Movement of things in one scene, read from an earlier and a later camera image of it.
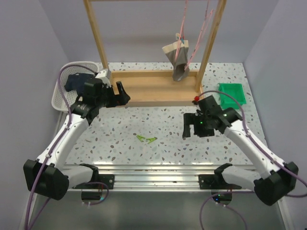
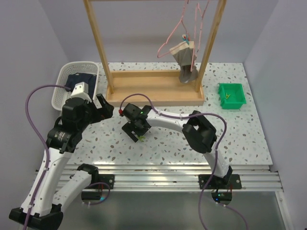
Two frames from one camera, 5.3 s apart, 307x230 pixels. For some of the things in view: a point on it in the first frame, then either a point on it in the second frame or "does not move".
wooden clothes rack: [159, 87] does not move
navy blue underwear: [76, 82] does not move
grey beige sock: [177, 53] -> [184, 55]
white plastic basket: [57, 101] does not move
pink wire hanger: [196, 49] -> [202, 16]
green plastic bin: [234, 90] does not move
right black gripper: [192, 118] -> [128, 127]
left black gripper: [117, 99] -> [105, 111]
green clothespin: [140, 137] does not move
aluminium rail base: [152, 178] does not move
